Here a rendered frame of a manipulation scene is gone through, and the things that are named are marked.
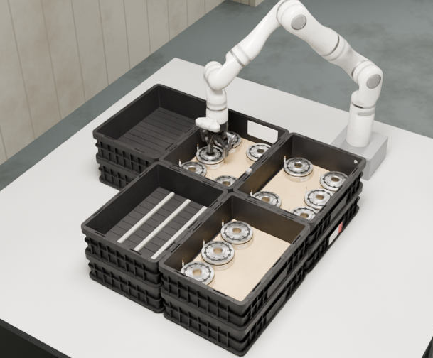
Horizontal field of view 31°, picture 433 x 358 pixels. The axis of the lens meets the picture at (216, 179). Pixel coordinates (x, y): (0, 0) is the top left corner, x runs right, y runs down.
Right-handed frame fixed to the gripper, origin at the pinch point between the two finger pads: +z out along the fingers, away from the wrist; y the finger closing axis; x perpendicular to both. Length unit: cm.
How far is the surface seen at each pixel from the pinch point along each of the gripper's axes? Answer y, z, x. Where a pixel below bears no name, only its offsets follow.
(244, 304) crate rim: -47, -5, 60
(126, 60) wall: 157, 82, -140
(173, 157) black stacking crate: 10.3, -1.5, 12.5
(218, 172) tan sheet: -2.8, 5.5, 4.2
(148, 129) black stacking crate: 33.9, 5.6, -4.2
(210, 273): -29, 2, 50
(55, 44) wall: 157, 42, -82
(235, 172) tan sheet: -8.1, 5.6, 1.4
